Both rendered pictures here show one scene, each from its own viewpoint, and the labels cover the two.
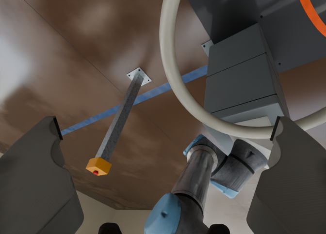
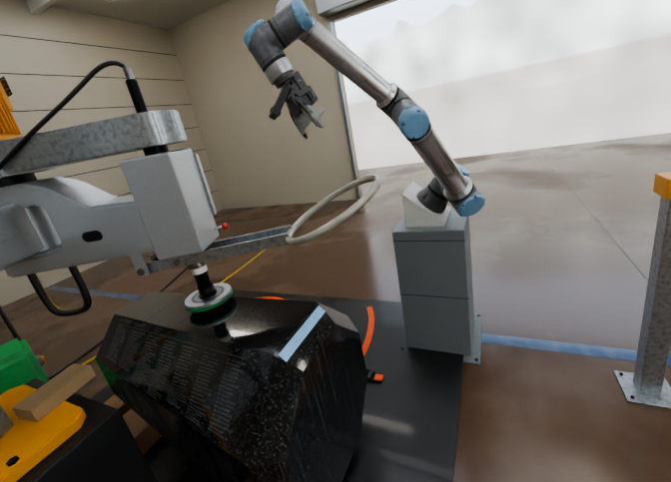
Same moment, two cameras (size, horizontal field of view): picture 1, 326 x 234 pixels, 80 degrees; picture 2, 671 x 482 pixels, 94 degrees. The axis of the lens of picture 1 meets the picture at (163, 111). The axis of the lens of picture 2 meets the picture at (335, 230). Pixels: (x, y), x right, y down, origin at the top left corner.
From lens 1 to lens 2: 1.12 m
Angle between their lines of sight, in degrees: 67
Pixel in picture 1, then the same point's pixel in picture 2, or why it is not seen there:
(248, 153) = (426, 198)
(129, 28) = (598, 459)
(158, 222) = (404, 119)
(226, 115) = (434, 232)
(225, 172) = not seen: hidden behind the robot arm
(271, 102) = (395, 234)
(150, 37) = (559, 420)
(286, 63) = not seen: hidden behind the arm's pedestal
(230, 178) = not seen: hidden behind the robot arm
